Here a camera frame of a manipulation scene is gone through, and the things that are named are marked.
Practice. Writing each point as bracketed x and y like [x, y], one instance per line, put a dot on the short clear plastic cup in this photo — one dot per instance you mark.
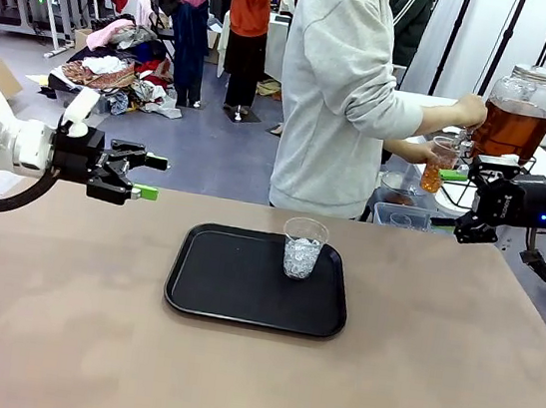
[302, 258]

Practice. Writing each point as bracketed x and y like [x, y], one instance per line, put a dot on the light grey sweatshirt torso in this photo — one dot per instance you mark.
[327, 95]

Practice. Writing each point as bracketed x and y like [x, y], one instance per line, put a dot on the hanging dark blue trousers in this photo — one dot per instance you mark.
[187, 52]

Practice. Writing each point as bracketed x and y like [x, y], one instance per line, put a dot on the right wrist camera unit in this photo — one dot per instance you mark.
[497, 165]

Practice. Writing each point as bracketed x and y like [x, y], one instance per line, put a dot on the tall clear plastic cup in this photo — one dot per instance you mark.
[432, 177]

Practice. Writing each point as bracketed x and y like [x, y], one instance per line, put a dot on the person's left forearm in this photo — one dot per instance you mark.
[401, 150]

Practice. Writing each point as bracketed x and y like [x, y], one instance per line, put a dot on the left wrist camera unit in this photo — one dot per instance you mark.
[81, 108]

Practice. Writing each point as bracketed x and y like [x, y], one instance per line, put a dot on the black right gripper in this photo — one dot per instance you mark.
[519, 203]

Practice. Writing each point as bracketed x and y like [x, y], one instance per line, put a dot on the clear plastic storage bin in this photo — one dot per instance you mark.
[387, 218]

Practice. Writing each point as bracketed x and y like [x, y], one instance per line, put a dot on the container with brown residue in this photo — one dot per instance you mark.
[397, 194]

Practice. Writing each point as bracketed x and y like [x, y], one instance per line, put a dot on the person's left hand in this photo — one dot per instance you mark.
[423, 153]

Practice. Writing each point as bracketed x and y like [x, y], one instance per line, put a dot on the person in orange top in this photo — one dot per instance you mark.
[251, 5]

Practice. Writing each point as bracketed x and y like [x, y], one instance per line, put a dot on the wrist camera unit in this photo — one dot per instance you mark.
[497, 165]
[81, 108]

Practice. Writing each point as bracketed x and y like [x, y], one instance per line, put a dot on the pile of mixed clothes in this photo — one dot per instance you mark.
[115, 67]

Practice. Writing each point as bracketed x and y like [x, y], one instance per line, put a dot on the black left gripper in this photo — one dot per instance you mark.
[78, 150]

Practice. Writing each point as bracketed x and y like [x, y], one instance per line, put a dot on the small cardboard box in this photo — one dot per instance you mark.
[81, 38]

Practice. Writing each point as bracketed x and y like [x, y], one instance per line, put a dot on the person's right forearm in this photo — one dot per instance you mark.
[438, 116]

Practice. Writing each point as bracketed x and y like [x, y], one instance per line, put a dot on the black plastic serving tray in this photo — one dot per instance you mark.
[242, 285]

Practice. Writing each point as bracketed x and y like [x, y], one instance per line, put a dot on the white cloth covered table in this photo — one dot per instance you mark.
[276, 48]

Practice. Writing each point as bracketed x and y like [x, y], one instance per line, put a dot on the person in dark jacket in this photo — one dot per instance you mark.
[412, 26]

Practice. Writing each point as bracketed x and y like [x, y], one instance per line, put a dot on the glass tea dispenser jar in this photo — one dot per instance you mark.
[512, 125]

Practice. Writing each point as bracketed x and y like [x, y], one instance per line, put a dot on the person's right hand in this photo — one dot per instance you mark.
[470, 114]

